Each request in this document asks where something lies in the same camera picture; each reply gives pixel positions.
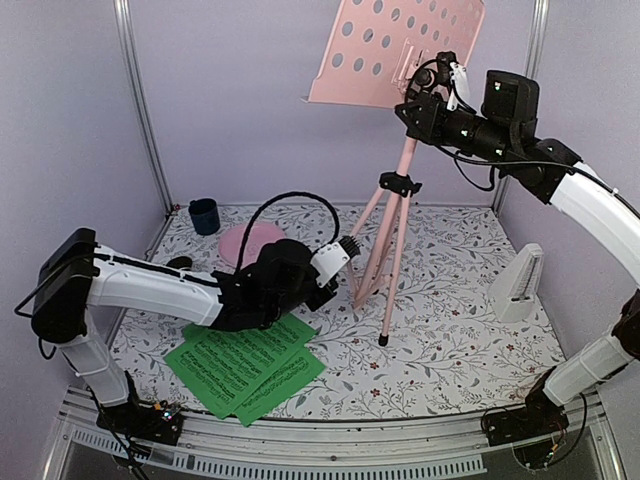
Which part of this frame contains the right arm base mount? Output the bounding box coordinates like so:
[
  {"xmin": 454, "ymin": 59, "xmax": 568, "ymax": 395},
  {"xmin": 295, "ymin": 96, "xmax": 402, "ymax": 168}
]
[{"xmin": 480, "ymin": 405, "xmax": 569, "ymax": 471}]

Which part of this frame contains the right aluminium frame post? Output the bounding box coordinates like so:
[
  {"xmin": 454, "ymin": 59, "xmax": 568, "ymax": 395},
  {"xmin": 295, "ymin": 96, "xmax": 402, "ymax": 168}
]
[{"xmin": 492, "ymin": 0, "xmax": 551, "ymax": 214}]

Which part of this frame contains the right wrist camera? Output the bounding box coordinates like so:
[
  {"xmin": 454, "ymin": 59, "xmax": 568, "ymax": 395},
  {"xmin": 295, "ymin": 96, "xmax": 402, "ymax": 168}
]
[{"xmin": 436, "ymin": 51, "xmax": 476, "ymax": 114}]

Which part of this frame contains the white metronome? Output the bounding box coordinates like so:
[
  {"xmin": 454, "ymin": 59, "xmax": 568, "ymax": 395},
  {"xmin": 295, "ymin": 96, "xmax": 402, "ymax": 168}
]
[{"xmin": 488, "ymin": 243, "xmax": 544, "ymax": 324}]

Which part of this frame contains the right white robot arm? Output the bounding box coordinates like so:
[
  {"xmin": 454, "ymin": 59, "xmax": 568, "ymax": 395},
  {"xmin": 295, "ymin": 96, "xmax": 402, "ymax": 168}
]
[{"xmin": 395, "ymin": 64, "xmax": 639, "ymax": 436}]

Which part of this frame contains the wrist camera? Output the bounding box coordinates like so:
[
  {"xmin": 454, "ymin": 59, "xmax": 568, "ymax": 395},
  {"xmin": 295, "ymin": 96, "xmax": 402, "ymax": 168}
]
[
  {"xmin": 310, "ymin": 236, "xmax": 360, "ymax": 288},
  {"xmin": 436, "ymin": 51, "xmax": 476, "ymax": 114}
]

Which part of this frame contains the green sheet music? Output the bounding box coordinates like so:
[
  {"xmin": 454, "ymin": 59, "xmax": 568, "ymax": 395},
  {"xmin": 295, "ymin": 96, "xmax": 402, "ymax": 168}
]
[
  {"xmin": 182, "ymin": 314, "xmax": 317, "ymax": 352},
  {"xmin": 234, "ymin": 347, "xmax": 325, "ymax": 426},
  {"xmin": 165, "ymin": 339, "xmax": 304, "ymax": 419}
]

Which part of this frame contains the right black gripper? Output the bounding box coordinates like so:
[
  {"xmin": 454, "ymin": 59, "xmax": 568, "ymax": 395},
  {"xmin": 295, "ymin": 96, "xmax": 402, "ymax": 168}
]
[{"xmin": 397, "ymin": 94, "xmax": 518, "ymax": 165}]

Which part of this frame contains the pink music stand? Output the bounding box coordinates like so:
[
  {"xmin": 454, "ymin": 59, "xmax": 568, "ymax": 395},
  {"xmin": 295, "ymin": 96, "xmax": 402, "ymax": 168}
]
[{"xmin": 306, "ymin": 1, "xmax": 485, "ymax": 346}]

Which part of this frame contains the small brown white jar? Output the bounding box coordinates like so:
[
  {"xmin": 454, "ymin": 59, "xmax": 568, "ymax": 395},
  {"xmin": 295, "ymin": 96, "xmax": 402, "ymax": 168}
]
[{"xmin": 166, "ymin": 256, "xmax": 193, "ymax": 271}]

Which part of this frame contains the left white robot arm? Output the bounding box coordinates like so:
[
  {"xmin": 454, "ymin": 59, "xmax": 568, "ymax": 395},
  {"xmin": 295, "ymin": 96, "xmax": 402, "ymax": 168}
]
[{"xmin": 15, "ymin": 228, "xmax": 353, "ymax": 434}]

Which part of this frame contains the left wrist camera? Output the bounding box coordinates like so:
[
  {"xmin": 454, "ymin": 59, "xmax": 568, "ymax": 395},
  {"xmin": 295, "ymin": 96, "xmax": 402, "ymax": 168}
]
[{"xmin": 310, "ymin": 236, "xmax": 360, "ymax": 288}]

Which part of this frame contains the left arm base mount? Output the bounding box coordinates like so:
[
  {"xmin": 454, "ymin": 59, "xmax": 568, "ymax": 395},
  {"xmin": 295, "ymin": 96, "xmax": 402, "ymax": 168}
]
[{"xmin": 96, "ymin": 400, "xmax": 184, "ymax": 446}]

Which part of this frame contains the dark blue cup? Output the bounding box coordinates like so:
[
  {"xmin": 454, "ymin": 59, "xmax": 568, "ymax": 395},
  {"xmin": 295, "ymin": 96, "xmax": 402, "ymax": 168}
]
[{"xmin": 188, "ymin": 198, "xmax": 220, "ymax": 236}]

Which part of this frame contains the front aluminium rail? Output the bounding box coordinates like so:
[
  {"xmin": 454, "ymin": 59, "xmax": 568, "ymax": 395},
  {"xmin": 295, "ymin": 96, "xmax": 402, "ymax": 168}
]
[{"xmin": 42, "ymin": 388, "xmax": 627, "ymax": 479}]

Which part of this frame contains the floral table mat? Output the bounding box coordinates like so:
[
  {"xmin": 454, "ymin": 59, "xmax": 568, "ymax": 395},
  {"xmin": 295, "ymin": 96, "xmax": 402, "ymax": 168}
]
[{"xmin": 111, "ymin": 201, "xmax": 564, "ymax": 421}]

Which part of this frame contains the pink plate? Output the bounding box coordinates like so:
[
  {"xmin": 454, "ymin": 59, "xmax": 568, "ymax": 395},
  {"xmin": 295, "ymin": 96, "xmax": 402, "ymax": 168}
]
[{"xmin": 218, "ymin": 221, "xmax": 286, "ymax": 266}]

